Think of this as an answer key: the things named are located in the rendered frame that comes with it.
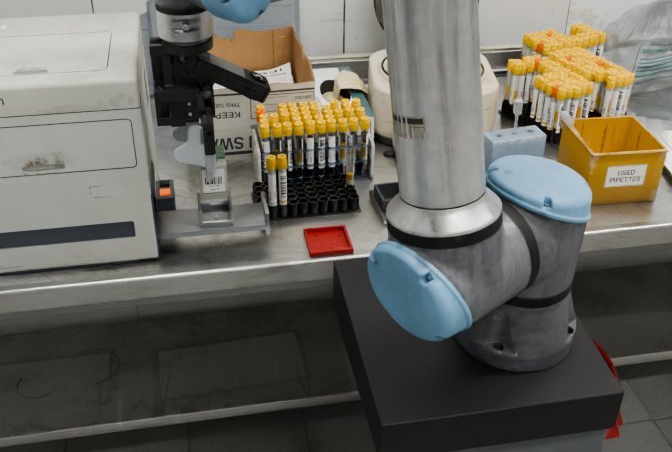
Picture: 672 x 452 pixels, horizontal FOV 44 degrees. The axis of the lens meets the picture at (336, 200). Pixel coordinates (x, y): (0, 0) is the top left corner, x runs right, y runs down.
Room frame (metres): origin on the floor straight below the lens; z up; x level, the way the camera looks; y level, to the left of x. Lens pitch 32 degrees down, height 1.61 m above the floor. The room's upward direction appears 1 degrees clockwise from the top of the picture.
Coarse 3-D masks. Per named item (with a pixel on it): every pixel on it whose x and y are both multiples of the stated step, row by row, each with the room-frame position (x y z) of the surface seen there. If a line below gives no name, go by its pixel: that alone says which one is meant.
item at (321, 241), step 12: (312, 228) 1.09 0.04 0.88; (324, 228) 1.10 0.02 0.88; (336, 228) 1.10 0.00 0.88; (312, 240) 1.07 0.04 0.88; (324, 240) 1.07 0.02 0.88; (336, 240) 1.07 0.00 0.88; (348, 240) 1.06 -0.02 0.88; (312, 252) 1.03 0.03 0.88; (324, 252) 1.03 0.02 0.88; (336, 252) 1.04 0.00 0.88; (348, 252) 1.04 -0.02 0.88
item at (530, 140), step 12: (492, 132) 1.26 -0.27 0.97; (504, 132) 1.26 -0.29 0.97; (516, 132) 1.26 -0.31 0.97; (528, 132) 1.26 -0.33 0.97; (540, 132) 1.26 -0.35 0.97; (492, 144) 1.22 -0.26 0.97; (504, 144) 1.23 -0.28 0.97; (516, 144) 1.23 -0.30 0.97; (528, 144) 1.24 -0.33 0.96; (540, 144) 1.25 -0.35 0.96; (492, 156) 1.22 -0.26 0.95; (504, 156) 1.23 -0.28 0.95; (540, 156) 1.25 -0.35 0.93
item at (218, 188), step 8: (224, 160) 1.06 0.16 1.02; (200, 168) 1.05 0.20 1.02; (224, 168) 1.05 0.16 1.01; (200, 176) 1.05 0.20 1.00; (216, 176) 1.05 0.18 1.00; (224, 176) 1.05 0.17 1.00; (200, 184) 1.05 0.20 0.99; (208, 184) 1.05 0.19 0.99; (216, 184) 1.05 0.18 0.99; (224, 184) 1.05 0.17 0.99; (208, 192) 1.05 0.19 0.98; (216, 192) 1.05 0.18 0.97; (224, 192) 1.05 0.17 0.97
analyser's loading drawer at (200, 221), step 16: (208, 208) 1.10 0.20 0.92; (224, 208) 1.10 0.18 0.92; (240, 208) 1.10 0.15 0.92; (256, 208) 1.10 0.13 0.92; (160, 224) 1.05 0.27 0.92; (176, 224) 1.05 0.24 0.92; (192, 224) 1.05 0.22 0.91; (208, 224) 1.04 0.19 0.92; (224, 224) 1.05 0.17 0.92; (240, 224) 1.06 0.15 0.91; (256, 224) 1.06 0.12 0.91
